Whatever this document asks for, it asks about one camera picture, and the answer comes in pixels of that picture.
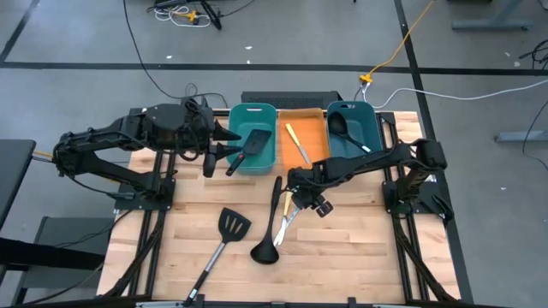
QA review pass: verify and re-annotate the dark blue-teal plastic bin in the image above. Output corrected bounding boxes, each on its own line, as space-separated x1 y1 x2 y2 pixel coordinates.
326 100 384 159

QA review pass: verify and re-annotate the black perforated computer case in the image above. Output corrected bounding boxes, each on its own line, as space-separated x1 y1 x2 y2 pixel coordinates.
241 90 343 110

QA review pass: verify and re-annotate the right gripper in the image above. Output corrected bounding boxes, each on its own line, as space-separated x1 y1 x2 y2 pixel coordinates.
285 166 335 219

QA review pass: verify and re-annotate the yellow-handled table knife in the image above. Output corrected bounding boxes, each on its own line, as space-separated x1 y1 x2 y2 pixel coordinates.
285 122 313 166

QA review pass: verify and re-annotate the black tripod leg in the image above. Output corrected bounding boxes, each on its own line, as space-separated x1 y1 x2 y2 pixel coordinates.
199 0 223 31

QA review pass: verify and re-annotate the light teal plastic bin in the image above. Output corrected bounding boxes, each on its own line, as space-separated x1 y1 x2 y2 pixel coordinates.
228 102 278 175

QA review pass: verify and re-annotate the orange plastic bin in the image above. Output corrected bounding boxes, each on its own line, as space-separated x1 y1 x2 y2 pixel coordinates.
277 107 332 172

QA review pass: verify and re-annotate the white coiled cable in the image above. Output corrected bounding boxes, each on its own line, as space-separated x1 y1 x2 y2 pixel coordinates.
152 4 211 28

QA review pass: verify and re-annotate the grey metal desk leg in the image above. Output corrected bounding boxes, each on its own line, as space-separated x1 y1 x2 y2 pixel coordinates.
451 0 535 32
494 130 548 143

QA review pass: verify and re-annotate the black slotted turner steel handle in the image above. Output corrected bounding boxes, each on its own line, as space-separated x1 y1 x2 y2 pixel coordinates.
182 207 253 305

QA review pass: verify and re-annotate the yellow extension cable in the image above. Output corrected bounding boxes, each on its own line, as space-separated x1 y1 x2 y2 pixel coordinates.
358 0 436 85

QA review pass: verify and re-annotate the long black floor cable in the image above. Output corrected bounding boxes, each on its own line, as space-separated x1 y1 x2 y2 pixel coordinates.
122 0 228 108

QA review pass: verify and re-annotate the white floor cable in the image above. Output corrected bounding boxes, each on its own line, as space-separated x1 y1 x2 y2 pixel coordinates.
354 79 548 110

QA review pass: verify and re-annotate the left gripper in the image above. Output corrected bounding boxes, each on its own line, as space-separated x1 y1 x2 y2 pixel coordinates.
182 98 242 179

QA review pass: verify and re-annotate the black cable bundle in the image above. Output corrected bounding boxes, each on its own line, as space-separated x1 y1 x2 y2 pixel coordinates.
518 40 548 69

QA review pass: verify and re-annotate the white-handled utensil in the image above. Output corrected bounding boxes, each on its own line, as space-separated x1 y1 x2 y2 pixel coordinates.
273 191 295 247

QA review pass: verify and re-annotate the black spatula red-button handle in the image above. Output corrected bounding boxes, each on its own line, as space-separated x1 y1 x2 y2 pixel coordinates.
224 128 273 177

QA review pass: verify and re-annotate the grey bench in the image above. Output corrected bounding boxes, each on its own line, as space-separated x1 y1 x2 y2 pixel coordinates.
12 216 115 303

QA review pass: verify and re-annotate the black flat beam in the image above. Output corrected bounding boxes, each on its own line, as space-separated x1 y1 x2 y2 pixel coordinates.
0 237 106 271

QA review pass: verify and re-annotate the black ladle with white label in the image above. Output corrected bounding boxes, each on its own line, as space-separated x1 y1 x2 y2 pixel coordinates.
327 110 372 154

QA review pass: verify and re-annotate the teal-white patterned handle knife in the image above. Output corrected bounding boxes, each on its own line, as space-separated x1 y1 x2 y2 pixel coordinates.
276 207 301 246

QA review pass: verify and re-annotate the plain black ladle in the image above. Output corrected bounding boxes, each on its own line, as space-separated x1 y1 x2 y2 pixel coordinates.
249 175 283 265

